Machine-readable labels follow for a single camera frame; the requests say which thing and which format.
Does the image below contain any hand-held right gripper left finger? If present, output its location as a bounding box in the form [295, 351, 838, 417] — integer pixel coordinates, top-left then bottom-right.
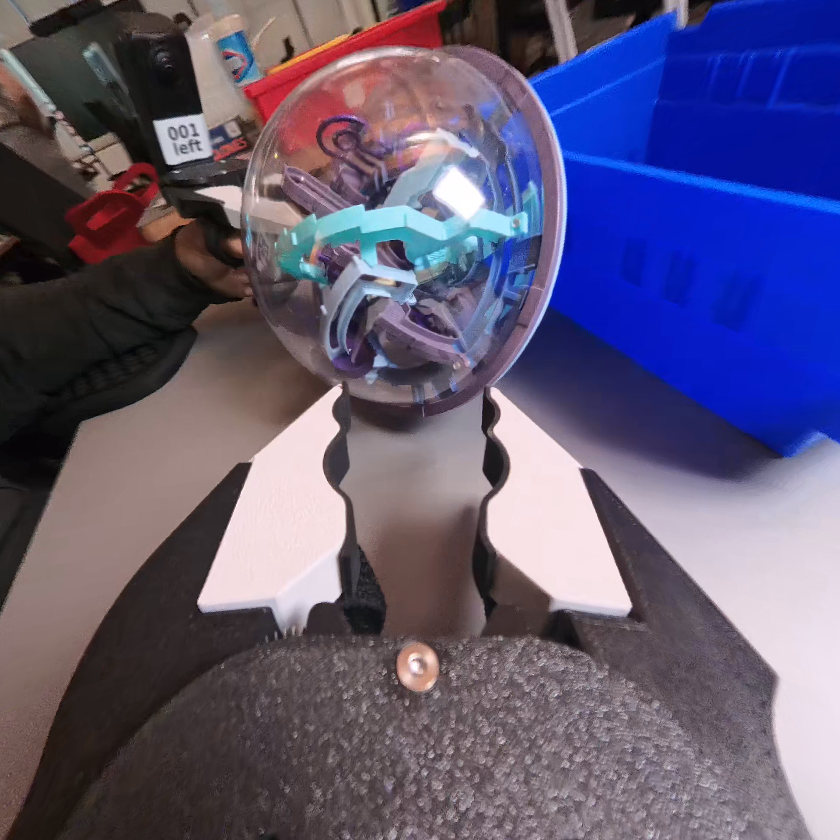
[197, 386, 358, 632]

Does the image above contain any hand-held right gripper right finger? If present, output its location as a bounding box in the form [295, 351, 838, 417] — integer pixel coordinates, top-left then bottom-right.
[474, 387, 632, 618]

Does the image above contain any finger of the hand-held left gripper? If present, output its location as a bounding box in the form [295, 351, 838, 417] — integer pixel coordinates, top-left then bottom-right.
[196, 185, 246, 228]

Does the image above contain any clear plastic maze ball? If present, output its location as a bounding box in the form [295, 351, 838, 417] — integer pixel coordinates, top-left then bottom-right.
[241, 45, 567, 418]

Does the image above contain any person's left forearm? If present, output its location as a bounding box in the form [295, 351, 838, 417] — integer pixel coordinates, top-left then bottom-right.
[0, 243, 221, 431]

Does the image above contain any person's left hand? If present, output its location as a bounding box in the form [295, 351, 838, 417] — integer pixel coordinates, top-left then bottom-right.
[174, 220, 256, 304]

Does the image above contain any wipes canister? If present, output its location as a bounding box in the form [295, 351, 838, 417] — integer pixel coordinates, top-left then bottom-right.
[187, 13, 265, 127]

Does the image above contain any red ribbed plastic bin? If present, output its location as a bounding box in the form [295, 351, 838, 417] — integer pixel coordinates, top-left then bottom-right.
[246, 0, 448, 124]

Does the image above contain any yellow plastic bin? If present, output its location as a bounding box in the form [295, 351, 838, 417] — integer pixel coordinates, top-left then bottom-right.
[269, 36, 370, 74]

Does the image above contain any blue plastic bin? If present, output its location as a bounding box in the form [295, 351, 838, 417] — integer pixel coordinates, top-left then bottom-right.
[528, 0, 840, 458]

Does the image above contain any red container with handle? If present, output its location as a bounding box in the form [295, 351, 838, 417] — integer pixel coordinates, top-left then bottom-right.
[66, 164, 162, 265]

